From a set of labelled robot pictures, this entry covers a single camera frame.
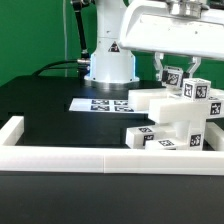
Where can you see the white marker sheet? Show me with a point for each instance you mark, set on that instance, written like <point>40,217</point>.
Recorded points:
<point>100,105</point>

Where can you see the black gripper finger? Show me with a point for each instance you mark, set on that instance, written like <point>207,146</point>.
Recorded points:
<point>158,57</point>
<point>193,66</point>

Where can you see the white U-shaped fence frame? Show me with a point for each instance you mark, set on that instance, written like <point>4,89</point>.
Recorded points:
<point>90,160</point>

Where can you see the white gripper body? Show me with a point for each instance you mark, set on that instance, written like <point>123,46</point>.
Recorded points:
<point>149,26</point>

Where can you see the white chair back piece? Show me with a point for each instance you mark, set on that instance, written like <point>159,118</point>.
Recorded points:
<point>166,106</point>

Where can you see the white chair seat piece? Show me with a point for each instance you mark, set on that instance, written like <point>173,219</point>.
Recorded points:
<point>190,132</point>

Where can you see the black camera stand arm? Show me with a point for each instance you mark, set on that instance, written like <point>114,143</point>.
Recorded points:
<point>77,7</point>

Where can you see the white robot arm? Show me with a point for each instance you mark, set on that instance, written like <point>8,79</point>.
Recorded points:
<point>112,66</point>

